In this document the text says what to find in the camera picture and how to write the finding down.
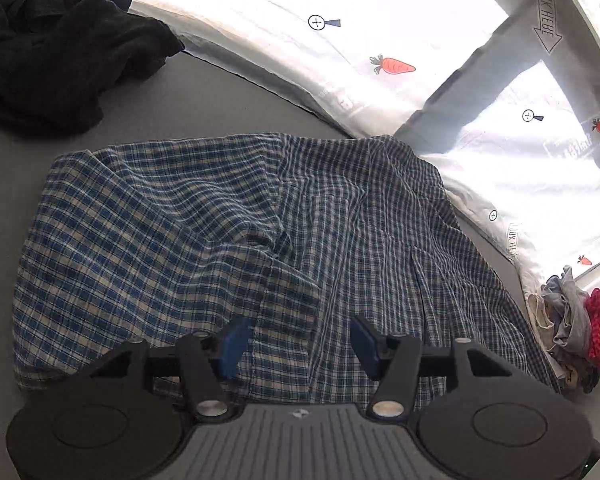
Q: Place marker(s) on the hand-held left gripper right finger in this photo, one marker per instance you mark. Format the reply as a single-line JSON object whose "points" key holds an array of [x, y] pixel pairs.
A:
{"points": [[367, 347]]}

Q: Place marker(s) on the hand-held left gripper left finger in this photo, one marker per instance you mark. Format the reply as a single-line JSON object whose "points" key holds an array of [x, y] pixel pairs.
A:
{"points": [[232, 347]]}

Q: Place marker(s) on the grey cloth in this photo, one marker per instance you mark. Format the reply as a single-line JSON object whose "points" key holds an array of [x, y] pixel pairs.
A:
{"points": [[565, 315]]}

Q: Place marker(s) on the blue plaid shirt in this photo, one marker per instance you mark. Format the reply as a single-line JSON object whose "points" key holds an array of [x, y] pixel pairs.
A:
{"points": [[220, 260]]}

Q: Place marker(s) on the white printed sheet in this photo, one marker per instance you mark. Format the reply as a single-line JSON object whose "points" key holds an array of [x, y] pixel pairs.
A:
{"points": [[380, 60]]}

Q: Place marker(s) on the cream cloth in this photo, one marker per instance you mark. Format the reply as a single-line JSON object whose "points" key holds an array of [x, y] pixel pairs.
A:
{"points": [[541, 317]]}

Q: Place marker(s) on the black garment pile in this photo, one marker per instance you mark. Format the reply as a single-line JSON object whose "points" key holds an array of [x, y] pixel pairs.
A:
{"points": [[55, 45]]}

